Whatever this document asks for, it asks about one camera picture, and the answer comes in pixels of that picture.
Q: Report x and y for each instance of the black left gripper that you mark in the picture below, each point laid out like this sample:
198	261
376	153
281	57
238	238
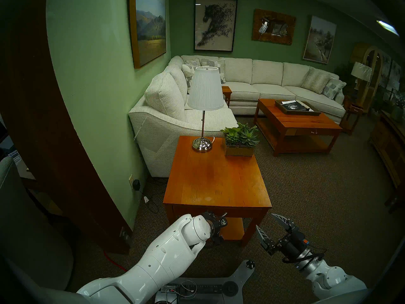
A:
217	225

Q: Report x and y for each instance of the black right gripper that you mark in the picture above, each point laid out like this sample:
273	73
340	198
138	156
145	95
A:
291	248

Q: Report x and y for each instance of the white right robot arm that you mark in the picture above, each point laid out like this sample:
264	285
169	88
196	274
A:
329	275

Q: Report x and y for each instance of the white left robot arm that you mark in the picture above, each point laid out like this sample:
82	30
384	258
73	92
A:
164	259

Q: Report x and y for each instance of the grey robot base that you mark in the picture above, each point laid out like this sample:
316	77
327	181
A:
221	289

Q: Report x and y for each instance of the orange wooden end table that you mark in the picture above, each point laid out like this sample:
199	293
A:
218	176

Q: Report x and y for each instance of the succulent planter box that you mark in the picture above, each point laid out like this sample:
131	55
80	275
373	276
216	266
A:
239	150

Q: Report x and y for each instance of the black power adapter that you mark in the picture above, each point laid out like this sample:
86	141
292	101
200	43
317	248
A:
136	184

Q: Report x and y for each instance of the wooden coffee table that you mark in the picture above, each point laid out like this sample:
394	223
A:
300	121

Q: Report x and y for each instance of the dark cover book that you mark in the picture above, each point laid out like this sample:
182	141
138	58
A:
294	106

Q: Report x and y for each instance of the dark wooden tray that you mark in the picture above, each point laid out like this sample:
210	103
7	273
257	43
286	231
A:
316	111

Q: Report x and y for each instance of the small wooden side table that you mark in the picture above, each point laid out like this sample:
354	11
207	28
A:
227	90

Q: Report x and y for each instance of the table lamp white pleated shade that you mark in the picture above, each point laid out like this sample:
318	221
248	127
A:
205	88

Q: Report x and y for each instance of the long wooden sideboard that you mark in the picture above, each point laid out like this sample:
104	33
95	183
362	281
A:
389	148

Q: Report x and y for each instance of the small dark wood end table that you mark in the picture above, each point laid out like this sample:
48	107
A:
354	109

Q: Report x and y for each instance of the grey patchwork throw pillow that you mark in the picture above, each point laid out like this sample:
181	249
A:
333	88
222	70
187	72

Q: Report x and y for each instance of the green striped throw pillow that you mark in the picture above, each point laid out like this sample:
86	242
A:
314	81
192	62

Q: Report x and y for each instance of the cream sectional sofa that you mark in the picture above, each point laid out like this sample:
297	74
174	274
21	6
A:
269	73

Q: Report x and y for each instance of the potted plant green pot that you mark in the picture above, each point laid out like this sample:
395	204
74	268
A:
398	113

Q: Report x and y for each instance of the lamp with wrapped shade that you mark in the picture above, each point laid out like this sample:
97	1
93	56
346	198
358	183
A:
361	71

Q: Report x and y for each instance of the grey upholstered chair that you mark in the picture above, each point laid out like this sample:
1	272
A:
31	230

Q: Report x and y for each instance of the brown wooden door panel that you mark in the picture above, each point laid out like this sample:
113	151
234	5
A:
47	132

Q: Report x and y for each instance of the tree landscape painting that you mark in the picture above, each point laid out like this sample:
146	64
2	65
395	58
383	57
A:
319	39

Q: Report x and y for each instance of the arched wooden cabinet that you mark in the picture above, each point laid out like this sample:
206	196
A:
376	58

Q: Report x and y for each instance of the black framed horse artwork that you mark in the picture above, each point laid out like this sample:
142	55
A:
215	23

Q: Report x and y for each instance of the rustic wood framed mirror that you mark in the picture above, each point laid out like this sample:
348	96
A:
258	26

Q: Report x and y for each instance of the mountain landscape painting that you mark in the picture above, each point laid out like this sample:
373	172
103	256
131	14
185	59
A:
148	28

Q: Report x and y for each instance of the ceiling light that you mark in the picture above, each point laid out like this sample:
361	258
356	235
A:
387	27

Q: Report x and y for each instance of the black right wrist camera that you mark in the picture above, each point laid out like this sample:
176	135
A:
299	237

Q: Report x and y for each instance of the beige wall outlet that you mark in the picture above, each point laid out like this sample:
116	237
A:
130	180

